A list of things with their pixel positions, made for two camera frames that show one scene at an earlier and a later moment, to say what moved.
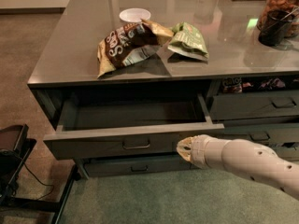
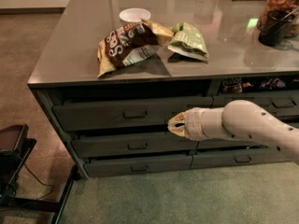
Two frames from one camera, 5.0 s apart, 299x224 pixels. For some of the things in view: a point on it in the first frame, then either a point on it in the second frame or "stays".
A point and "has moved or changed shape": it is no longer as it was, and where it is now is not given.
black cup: (276, 27) stays
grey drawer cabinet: (128, 71) stays
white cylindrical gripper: (199, 150) to (192, 124)
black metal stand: (15, 148) stays
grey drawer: (117, 124) has moved or changed shape
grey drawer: (106, 165) stays
